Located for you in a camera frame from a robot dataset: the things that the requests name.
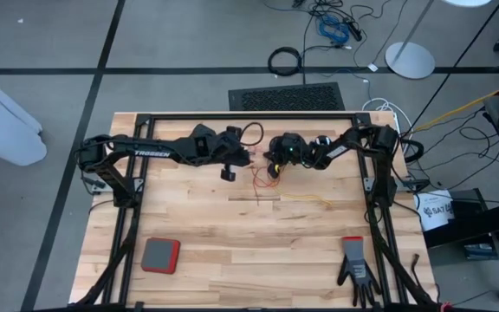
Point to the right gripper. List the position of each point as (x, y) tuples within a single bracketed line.
[(274, 171)]

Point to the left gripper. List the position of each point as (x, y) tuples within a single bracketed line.
[(228, 173)]

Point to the white round lamp head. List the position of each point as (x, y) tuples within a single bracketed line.
[(466, 2)]

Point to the black aluminium table frame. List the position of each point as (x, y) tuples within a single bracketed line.
[(301, 116)]

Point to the small white plug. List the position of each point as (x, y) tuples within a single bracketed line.
[(373, 67)]

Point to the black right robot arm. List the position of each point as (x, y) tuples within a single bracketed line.
[(338, 151)]

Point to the grey pad with red rim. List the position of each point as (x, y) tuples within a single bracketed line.
[(160, 255)]

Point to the white printed cardboard box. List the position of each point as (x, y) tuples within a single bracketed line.
[(433, 212)]

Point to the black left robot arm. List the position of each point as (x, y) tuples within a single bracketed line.
[(152, 153)]

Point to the grey black work glove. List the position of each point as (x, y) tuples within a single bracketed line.
[(355, 264)]

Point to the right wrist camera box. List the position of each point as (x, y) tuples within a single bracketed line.
[(290, 151)]

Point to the black floor vent grate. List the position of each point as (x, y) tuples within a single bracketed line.
[(288, 97)]

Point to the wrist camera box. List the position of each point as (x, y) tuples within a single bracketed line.
[(290, 151), (219, 141)]

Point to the black equipment stand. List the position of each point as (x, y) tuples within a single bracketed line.
[(475, 223)]

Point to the white bin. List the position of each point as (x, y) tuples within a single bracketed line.
[(2, 125)]

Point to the dark blue box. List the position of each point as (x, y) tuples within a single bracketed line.
[(480, 251)]

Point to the grey round-base stand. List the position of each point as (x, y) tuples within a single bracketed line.
[(410, 60)]

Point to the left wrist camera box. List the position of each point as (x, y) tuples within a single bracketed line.
[(219, 141)]

